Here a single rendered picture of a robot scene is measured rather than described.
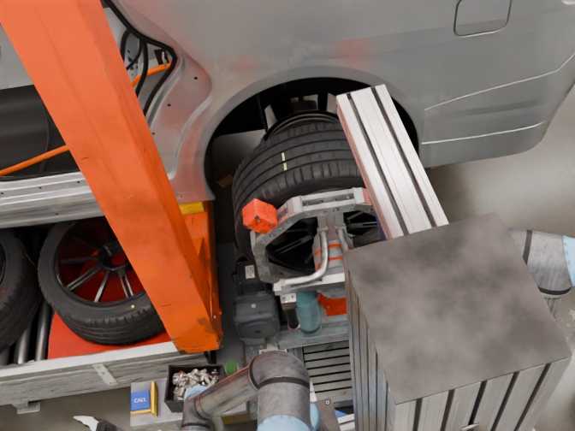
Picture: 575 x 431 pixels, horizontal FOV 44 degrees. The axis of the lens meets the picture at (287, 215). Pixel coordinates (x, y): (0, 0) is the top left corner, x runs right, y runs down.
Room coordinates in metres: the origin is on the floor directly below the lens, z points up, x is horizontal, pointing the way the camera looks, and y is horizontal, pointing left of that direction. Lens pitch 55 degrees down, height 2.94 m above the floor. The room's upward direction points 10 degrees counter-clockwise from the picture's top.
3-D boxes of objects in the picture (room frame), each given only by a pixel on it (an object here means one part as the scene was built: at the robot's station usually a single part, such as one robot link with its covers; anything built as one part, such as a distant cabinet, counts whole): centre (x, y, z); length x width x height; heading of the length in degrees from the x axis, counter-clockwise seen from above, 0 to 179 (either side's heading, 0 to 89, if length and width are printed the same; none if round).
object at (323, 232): (1.21, -0.03, 1.03); 0.19 x 0.18 x 0.11; 178
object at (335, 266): (1.26, -0.13, 0.85); 0.21 x 0.14 x 0.14; 178
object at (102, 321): (1.70, 0.74, 0.39); 0.66 x 0.66 x 0.24
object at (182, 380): (1.04, 0.43, 0.51); 0.20 x 0.14 x 0.13; 80
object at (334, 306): (1.37, -0.14, 0.48); 0.16 x 0.12 x 0.17; 178
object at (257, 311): (1.53, 0.19, 0.26); 0.42 x 0.18 x 0.35; 178
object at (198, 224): (1.59, 0.39, 0.69); 0.52 x 0.17 x 0.35; 178
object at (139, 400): (1.05, 0.65, 0.47); 0.07 x 0.07 x 0.02; 88
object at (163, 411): (1.04, 0.48, 0.44); 0.43 x 0.17 x 0.03; 88
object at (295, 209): (1.33, -0.13, 0.85); 0.54 x 0.07 x 0.54; 88
